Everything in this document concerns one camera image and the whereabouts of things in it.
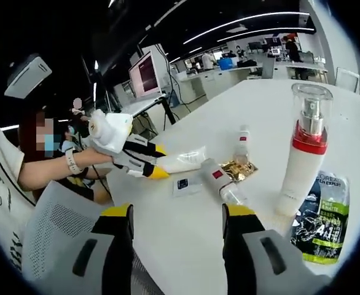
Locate laptop with pink screen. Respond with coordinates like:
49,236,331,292
118,50,168,107

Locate large white skincare tube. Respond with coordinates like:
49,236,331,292
161,146,207,175

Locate white wristwatch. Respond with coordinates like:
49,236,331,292
65,150,82,176

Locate person's left hand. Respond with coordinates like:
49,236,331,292
80,146,115,170

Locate white office counter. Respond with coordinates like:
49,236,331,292
179,66,276,102

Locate white red-collared skincare pump bottle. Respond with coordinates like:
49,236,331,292
275,82,334,216

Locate black laptop stand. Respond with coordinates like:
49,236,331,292
163,96,176,125

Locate white ceiling air conditioner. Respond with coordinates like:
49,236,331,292
4,55,52,98

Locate white mesh chair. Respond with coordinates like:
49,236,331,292
22,179,138,283

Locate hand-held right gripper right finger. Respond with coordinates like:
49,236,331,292
222,203,310,295

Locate white office chair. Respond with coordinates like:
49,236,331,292
335,66,360,93

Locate gold foil skincare sachet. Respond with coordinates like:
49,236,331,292
221,158,259,184

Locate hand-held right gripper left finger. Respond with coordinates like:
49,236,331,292
65,202,135,295

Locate small white skincare sachet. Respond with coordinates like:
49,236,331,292
171,173,204,199

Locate small white skincare bottle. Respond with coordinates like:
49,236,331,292
233,124,251,163
200,158,249,207

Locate black green skincare sachet pack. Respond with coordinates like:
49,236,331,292
290,170,351,264

